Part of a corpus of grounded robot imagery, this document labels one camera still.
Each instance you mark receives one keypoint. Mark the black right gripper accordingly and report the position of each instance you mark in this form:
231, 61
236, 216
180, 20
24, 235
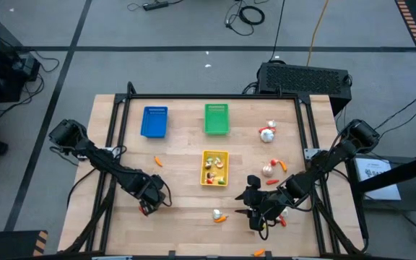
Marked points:
265, 204

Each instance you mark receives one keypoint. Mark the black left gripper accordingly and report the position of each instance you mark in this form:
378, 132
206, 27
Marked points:
152, 191

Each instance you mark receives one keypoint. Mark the orange chili pepper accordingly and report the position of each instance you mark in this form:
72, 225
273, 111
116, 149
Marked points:
221, 219
259, 252
158, 161
283, 165

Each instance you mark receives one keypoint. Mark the green-capped mushroom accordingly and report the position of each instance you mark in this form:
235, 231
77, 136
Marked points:
209, 160
221, 181

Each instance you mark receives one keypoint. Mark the orange carrot toy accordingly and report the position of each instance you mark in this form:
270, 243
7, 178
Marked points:
272, 182

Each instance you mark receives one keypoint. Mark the red-capped mushroom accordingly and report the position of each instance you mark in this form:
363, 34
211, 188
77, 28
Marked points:
274, 162
209, 181

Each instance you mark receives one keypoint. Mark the brown-capped mushroom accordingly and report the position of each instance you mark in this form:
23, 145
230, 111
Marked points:
211, 176

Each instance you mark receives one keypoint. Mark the pink-capped mushroom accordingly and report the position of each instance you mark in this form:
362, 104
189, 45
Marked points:
219, 164

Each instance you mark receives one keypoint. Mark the large white garlic bulb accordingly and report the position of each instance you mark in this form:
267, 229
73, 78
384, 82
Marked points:
267, 136

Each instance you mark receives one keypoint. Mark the small white garlic bulb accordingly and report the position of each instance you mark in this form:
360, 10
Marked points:
272, 124

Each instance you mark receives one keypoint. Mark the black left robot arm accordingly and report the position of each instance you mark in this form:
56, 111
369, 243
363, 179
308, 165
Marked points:
103, 160

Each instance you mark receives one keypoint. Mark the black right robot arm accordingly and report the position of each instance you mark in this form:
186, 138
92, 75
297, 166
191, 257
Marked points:
323, 162

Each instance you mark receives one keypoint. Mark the yellow plastic basket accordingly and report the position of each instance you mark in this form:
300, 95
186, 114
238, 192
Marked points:
215, 153

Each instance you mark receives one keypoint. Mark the blue plastic basket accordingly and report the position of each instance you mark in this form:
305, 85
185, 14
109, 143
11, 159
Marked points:
154, 122

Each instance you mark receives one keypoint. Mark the green plastic basket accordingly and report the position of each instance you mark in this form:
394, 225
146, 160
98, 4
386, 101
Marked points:
216, 121

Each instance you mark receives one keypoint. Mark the white paper sheet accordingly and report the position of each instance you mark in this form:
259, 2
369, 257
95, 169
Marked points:
377, 180

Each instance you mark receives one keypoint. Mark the black computer tower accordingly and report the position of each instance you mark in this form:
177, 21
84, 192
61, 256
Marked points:
302, 81

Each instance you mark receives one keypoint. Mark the hazard-striped black case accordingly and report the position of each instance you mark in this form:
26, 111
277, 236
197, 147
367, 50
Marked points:
9, 245

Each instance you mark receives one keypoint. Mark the black metal stand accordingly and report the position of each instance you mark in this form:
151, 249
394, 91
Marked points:
410, 169

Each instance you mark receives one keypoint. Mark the black power strip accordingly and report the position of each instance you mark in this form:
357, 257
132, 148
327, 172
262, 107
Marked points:
155, 5

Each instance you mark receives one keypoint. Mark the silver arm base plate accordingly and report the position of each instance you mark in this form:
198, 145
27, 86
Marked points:
310, 153

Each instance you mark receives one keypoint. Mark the black metal table frame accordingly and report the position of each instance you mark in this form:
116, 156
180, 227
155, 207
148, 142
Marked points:
211, 96

